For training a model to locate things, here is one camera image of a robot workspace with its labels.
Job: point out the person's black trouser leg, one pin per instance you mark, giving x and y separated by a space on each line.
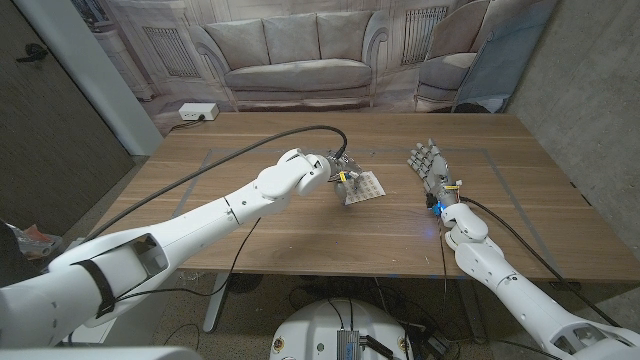
15 265

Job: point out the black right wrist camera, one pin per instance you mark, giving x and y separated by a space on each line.
434 205

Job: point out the black rounded object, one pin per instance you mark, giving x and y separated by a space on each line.
470 108

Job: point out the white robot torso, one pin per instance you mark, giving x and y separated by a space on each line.
320 325

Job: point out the postage stamp sheet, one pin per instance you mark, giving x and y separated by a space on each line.
372 189

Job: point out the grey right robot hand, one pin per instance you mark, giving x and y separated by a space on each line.
437 172

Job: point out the white power strip box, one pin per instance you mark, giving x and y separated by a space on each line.
197 111

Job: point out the silver finned box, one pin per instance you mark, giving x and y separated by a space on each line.
347 345

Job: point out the grey sneakers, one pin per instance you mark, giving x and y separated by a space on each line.
35 242

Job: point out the white table leg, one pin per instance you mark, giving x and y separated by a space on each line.
217 305

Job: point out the dark wooden door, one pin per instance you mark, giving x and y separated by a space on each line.
50 140

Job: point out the printed sofa room backdrop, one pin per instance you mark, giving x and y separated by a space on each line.
300 50

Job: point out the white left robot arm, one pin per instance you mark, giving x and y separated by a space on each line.
200 220

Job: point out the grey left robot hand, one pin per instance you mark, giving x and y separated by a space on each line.
345 172

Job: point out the grey table leg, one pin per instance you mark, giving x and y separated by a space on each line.
472 310

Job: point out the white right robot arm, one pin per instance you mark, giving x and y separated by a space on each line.
500 280

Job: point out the black power adapter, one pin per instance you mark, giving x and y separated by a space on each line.
437 345

